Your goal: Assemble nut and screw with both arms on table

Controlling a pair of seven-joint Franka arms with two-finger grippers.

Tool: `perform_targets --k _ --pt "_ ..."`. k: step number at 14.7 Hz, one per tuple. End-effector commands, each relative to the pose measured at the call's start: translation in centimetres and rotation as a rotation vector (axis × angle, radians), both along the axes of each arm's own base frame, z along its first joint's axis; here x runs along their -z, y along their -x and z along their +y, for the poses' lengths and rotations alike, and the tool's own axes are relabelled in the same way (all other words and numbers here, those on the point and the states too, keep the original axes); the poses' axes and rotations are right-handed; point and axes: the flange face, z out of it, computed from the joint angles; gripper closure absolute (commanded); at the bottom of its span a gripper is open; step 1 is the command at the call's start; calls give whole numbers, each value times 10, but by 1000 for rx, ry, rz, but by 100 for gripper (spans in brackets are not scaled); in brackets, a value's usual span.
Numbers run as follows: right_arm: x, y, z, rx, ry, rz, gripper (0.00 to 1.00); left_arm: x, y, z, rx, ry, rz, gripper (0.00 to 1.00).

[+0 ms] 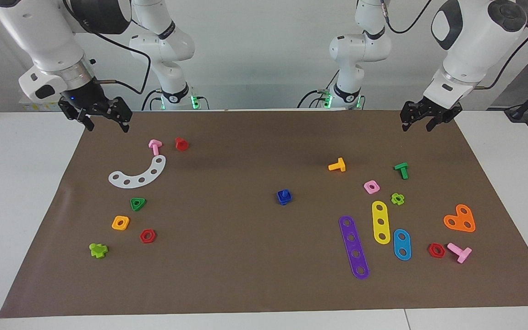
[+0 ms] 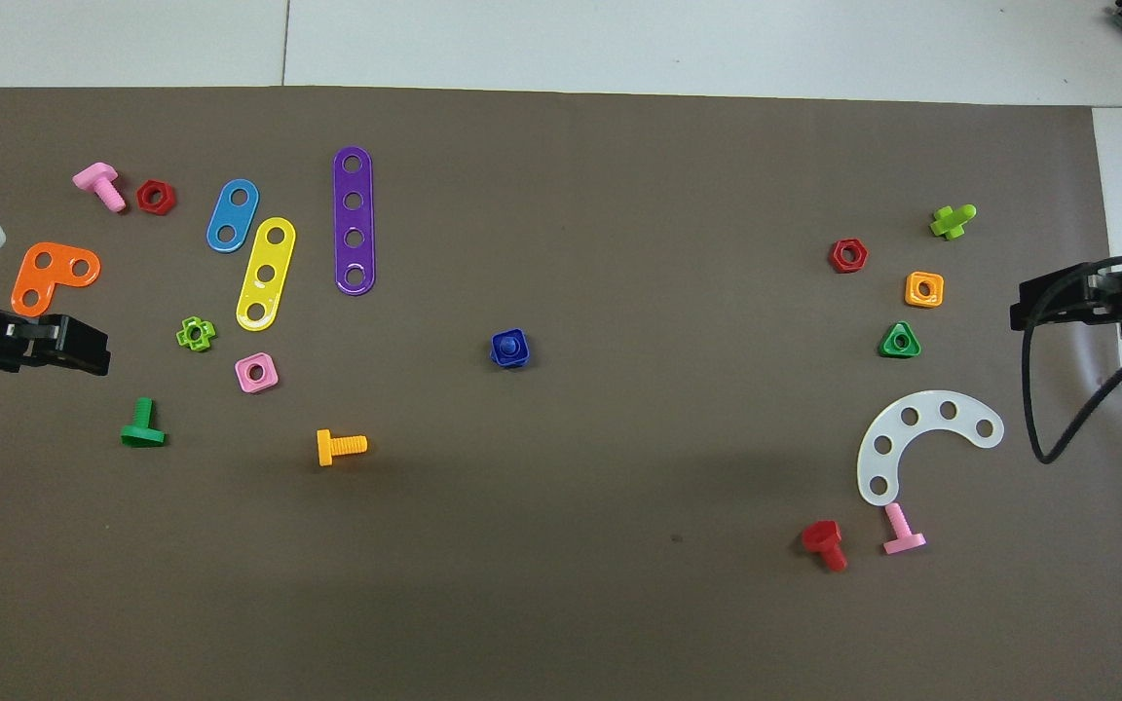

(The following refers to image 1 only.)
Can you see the brown paper table mat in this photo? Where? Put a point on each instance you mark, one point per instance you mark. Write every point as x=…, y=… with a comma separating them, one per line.
x=245, y=256

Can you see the lime green cross nut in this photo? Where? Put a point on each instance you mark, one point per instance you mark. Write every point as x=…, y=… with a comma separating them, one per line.
x=393, y=199

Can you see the red hex-head toy screw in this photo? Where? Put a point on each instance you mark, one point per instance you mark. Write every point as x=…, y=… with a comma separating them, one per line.
x=181, y=145

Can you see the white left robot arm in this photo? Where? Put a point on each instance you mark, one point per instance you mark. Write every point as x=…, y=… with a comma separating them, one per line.
x=475, y=46

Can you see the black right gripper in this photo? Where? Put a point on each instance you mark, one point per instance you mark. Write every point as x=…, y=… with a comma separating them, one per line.
x=87, y=101

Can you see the green toy screw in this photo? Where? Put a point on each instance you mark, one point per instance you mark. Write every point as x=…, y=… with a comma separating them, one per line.
x=403, y=172

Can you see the lime green cross-head screw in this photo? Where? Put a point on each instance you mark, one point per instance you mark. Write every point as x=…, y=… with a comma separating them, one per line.
x=98, y=251

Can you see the blue two-hole plate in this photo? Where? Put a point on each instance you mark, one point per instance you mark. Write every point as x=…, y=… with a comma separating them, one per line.
x=402, y=244

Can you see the white curved five-hole plate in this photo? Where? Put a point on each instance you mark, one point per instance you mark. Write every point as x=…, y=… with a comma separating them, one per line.
x=148, y=176

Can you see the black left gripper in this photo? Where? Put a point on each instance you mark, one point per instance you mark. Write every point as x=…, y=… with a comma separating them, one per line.
x=429, y=107

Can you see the orange toy screw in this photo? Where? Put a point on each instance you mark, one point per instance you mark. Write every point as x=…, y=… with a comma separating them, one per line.
x=341, y=166

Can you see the green triangle toy nut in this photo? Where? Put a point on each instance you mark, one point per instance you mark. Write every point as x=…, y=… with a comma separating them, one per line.
x=142, y=201

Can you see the pink square toy nut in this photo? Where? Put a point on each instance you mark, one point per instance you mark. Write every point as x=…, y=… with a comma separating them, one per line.
x=367, y=189

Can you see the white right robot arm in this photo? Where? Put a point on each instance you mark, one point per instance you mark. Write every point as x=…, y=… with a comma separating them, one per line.
x=39, y=36

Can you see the red hexagonal toy nut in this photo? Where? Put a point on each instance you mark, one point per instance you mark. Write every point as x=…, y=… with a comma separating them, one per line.
x=431, y=250
x=142, y=237

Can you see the orange angled three-hole plate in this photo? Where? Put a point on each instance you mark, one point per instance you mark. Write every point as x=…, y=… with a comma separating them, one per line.
x=460, y=219

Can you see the pink toy screw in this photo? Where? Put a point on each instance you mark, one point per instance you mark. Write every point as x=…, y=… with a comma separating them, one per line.
x=155, y=147
x=463, y=253

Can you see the purple four-hole plate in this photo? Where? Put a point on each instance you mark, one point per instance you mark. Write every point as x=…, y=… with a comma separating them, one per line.
x=354, y=246

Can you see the yellow three-hole plate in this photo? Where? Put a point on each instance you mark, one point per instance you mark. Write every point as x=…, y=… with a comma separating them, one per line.
x=380, y=215

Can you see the orange square toy nut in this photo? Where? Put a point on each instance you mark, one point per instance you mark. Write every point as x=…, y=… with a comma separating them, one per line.
x=115, y=227

